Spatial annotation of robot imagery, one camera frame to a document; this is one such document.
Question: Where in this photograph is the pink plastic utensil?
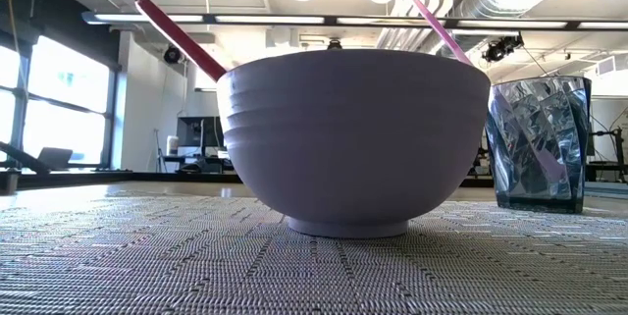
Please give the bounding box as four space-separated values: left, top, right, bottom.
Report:
399 0 568 184

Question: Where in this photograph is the red utensil handle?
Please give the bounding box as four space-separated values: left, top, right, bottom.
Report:
133 0 229 83

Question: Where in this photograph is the black equipment stand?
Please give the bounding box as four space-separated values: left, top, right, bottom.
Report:
586 127 628 184

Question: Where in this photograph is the faceted dark glass tumbler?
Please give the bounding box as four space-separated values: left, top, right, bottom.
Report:
484 76 593 215

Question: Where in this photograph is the white ribbed bowl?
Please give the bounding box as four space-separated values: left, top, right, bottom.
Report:
215 48 492 239

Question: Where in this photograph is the overhead light bar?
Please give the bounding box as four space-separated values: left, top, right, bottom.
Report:
81 10 628 32

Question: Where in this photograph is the black computer monitor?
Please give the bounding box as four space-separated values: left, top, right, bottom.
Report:
176 116 226 157

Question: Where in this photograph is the grey woven placemat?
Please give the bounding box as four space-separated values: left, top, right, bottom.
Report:
0 190 628 315

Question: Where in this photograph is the large bright window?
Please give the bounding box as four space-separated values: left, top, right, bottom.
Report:
0 34 117 170

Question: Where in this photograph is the grey laptop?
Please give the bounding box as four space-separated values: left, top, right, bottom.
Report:
36 146 75 171

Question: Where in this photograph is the black overhead camera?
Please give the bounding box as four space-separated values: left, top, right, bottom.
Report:
482 33 525 64

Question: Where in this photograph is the black wall security camera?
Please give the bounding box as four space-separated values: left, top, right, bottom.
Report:
163 44 184 66

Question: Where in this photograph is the black table frame rail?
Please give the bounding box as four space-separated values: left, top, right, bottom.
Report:
0 170 496 196

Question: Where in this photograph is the black diagonal frame strut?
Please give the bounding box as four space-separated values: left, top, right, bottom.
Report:
0 140 51 176

